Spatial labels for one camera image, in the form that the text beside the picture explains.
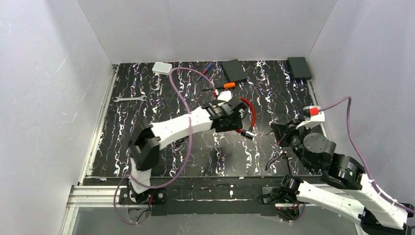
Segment silver open-end wrench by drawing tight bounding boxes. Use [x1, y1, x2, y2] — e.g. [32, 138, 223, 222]
[113, 95, 147, 102]

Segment white plastic box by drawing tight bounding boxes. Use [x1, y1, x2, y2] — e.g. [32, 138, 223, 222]
[152, 62, 173, 75]

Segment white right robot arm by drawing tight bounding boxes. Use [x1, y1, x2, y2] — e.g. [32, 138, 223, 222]
[271, 120, 415, 235]

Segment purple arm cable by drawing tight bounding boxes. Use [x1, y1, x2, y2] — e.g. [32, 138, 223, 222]
[113, 67, 216, 226]
[318, 96, 415, 215]

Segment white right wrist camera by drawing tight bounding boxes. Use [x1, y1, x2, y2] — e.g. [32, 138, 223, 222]
[296, 106, 325, 130]

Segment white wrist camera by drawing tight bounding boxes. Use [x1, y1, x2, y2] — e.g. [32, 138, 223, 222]
[213, 90, 232, 102]
[296, 106, 325, 130]

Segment red cable lock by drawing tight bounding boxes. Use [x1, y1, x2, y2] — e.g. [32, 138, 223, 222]
[236, 96, 257, 140]

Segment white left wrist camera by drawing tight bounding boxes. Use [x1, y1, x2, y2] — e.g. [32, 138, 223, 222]
[213, 90, 232, 102]

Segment orange handled screwdriver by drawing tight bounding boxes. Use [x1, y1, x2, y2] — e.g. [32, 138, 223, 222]
[202, 82, 236, 91]

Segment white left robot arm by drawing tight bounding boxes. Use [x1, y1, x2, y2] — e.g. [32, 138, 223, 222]
[128, 97, 249, 194]

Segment black electronics box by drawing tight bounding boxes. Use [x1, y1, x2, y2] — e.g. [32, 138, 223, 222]
[287, 57, 312, 81]

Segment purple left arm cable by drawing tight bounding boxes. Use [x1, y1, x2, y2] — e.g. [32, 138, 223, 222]
[113, 67, 216, 226]

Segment black flat plate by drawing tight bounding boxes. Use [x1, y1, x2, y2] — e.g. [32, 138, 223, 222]
[221, 59, 248, 83]

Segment blue red screwdriver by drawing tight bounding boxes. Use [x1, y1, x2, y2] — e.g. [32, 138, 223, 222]
[202, 62, 214, 75]

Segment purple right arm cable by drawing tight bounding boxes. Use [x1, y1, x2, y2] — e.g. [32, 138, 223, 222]
[318, 96, 415, 215]

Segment black pliers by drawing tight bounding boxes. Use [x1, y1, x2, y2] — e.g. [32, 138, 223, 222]
[265, 145, 294, 175]

